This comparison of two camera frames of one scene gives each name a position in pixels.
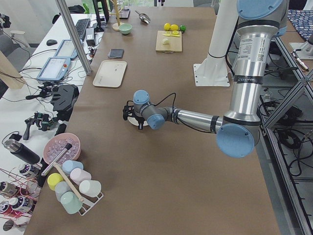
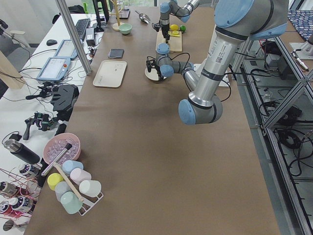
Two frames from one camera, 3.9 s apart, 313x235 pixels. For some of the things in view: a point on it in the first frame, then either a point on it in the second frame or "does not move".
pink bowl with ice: [55, 144] does not move
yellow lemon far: [174, 27] does not move
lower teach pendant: [54, 69] does not move
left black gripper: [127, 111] → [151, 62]
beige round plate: [132, 121] → [153, 74]
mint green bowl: [125, 28] does not move
